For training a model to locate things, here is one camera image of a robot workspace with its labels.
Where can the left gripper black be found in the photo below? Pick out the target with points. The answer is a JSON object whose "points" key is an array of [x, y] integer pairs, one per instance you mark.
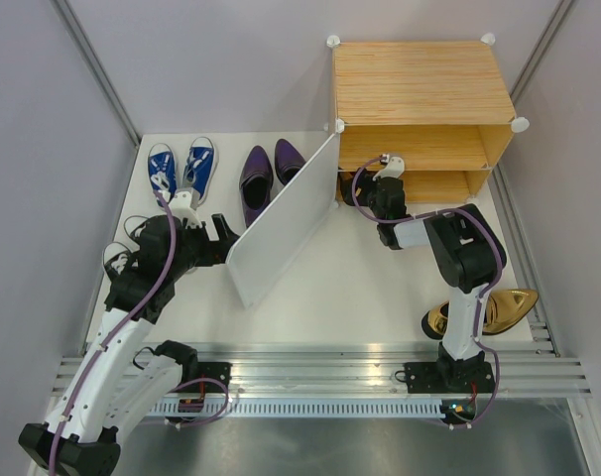
{"points": [[216, 251]]}

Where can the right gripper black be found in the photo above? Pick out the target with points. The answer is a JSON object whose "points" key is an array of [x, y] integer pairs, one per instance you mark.
{"points": [[365, 181]]}

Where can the gold loafer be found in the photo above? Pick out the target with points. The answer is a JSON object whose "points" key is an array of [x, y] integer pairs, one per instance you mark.
{"points": [[344, 183], [502, 311]]}

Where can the white cabinet door panel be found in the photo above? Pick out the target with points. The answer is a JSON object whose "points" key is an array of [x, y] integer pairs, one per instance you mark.
{"points": [[265, 251]]}

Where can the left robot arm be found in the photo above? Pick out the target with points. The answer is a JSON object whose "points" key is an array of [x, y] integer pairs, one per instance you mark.
{"points": [[86, 430]]}

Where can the wooden shoe cabinet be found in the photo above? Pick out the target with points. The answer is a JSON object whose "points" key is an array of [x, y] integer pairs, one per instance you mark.
{"points": [[442, 106]]}

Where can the left purple pointed loafer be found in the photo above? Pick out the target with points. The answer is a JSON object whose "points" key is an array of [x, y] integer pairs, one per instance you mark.
{"points": [[255, 184]]}

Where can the purple pointed loafer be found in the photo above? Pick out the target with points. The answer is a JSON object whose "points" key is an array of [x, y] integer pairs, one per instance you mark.
{"points": [[255, 184], [288, 161]]}

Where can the right blue canvas sneaker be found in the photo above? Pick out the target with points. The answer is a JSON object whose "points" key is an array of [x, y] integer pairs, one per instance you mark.
{"points": [[199, 167]]}

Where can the blue canvas sneaker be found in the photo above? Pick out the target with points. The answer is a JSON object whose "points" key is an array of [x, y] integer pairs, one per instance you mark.
{"points": [[162, 171], [199, 167]]}

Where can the black white sneaker far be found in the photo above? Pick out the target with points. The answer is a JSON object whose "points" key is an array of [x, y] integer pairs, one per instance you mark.
{"points": [[134, 225]]}

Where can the black white sneaker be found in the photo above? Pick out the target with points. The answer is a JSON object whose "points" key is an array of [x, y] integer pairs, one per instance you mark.
{"points": [[134, 225], [115, 258]]}

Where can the left blue canvas sneaker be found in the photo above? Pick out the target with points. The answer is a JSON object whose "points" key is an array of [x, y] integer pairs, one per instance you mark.
{"points": [[162, 171]]}

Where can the right purple pointed loafer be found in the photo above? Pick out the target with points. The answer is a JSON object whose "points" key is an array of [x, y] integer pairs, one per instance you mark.
{"points": [[288, 161]]}

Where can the black white sneaker near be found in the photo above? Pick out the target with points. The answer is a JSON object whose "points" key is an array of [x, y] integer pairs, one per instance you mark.
{"points": [[115, 258]]}

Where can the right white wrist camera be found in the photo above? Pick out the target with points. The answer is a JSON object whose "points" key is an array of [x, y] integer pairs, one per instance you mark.
{"points": [[392, 167]]}

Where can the aluminium rail base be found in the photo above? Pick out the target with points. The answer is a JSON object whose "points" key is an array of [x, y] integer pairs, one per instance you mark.
{"points": [[359, 370]]}

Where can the white slotted cable duct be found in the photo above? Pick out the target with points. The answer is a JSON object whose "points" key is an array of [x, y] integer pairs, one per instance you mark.
{"points": [[302, 408]]}

